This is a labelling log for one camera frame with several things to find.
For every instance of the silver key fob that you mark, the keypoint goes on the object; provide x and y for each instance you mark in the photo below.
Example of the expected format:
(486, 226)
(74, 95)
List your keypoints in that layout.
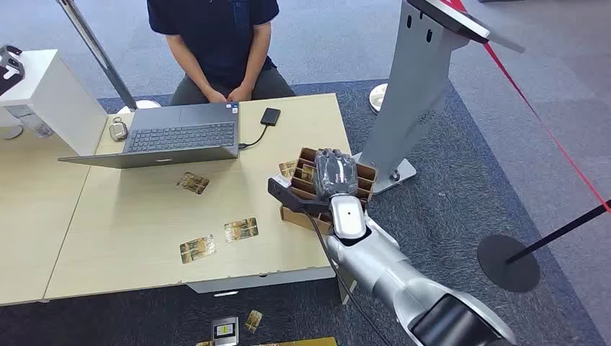
(118, 130)

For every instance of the white table leg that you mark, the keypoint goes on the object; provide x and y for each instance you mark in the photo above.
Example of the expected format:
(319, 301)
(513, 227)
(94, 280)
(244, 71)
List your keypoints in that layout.
(346, 286)

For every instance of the white round base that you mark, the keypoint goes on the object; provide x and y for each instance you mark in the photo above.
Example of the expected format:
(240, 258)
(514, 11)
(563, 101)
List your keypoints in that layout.
(377, 98)

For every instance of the cardboard card organizer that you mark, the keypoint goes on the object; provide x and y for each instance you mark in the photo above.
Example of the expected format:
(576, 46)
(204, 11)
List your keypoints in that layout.
(365, 179)

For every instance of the black stanchion with round base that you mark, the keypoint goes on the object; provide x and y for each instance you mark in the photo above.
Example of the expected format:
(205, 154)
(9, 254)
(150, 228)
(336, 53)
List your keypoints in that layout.
(508, 262)

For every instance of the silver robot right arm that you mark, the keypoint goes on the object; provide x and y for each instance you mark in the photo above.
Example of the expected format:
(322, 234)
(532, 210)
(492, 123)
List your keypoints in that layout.
(386, 270)

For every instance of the black external drive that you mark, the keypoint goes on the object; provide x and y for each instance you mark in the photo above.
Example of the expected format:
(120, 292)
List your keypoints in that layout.
(270, 117)

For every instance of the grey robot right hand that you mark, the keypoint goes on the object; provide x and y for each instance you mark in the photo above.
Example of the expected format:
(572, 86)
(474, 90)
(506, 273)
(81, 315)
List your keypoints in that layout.
(336, 174)

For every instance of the person's left forearm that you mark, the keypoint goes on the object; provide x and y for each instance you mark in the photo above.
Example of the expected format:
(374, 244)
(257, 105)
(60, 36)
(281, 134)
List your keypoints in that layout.
(255, 55)

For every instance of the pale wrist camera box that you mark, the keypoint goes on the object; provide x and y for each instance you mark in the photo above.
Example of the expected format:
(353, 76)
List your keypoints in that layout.
(348, 217)

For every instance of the person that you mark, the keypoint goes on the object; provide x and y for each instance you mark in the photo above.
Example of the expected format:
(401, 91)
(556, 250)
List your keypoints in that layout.
(215, 33)

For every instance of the grey kiosk stand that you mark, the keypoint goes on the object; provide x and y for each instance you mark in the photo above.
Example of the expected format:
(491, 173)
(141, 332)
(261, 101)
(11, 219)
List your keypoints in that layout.
(410, 90)

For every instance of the silver card reader device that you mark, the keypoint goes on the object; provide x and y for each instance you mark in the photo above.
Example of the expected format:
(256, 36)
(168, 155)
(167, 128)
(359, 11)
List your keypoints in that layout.
(225, 331)

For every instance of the grey laptop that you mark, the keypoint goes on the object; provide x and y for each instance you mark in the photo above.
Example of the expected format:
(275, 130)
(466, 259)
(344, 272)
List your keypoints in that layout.
(181, 136)

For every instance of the person's right forearm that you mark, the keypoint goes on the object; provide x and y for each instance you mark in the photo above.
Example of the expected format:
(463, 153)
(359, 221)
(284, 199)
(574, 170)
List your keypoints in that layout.
(188, 64)

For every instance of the person's left hand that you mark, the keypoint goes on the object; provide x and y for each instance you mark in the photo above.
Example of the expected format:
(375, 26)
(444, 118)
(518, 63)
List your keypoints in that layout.
(238, 93)

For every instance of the black bracket on cabinet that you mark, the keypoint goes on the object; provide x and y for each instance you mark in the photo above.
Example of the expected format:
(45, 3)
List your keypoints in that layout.
(9, 67)

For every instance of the black wrist mount plate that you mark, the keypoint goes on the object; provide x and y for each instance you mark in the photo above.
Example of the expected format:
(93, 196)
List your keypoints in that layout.
(289, 195)

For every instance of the white cabinet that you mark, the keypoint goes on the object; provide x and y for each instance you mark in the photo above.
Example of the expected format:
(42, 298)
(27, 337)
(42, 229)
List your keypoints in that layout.
(57, 100)

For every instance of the silver pole with white base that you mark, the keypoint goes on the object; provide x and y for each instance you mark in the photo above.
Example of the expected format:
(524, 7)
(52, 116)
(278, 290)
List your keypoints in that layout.
(100, 55)

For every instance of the red barrier belt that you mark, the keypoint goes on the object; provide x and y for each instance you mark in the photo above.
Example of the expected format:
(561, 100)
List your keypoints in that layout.
(534, 112)

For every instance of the grey table frame beam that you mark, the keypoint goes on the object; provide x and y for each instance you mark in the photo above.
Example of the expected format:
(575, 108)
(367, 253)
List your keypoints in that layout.
(258, 281)

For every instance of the person's right hand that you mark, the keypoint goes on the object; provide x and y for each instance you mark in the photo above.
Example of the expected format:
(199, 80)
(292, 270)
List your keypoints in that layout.
(216, 96)

